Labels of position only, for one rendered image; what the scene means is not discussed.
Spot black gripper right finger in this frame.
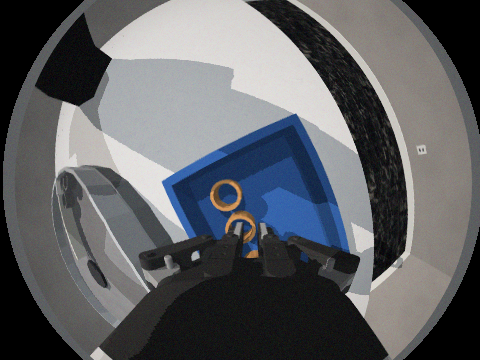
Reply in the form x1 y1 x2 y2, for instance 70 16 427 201
257 223 360 294

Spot blue open-top crate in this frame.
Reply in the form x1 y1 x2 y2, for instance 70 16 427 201
161 114 350 257

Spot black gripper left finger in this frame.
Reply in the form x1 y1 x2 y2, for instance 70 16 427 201
139 222 244 290

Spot bronze bushing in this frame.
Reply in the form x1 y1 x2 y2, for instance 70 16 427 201
210 180 242 211
225 210 256 243
245 250 258 258

